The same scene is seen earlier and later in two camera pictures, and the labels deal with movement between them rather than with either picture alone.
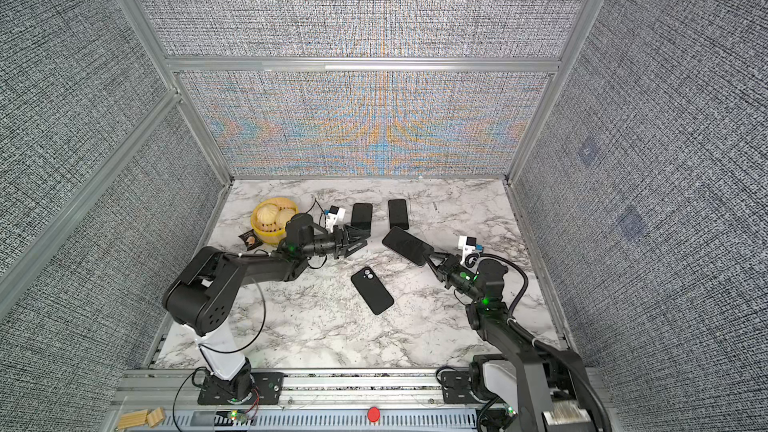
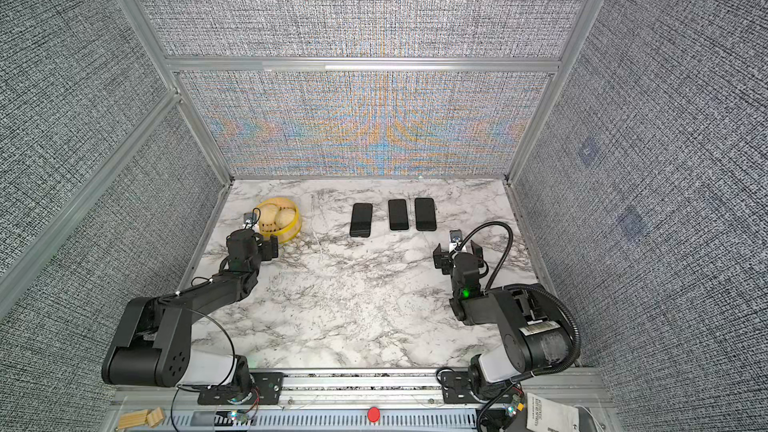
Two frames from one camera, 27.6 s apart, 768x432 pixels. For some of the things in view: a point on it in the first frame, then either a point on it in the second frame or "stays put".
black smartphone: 361,215 stays put
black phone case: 362,215 stays put
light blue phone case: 398,214 stays put
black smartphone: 407,245 to 425,214
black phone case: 372,290 to 425,215
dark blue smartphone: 398,214 stays put
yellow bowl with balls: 269,218 stays put
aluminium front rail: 315,401 stays put
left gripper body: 328,244 to 268,249
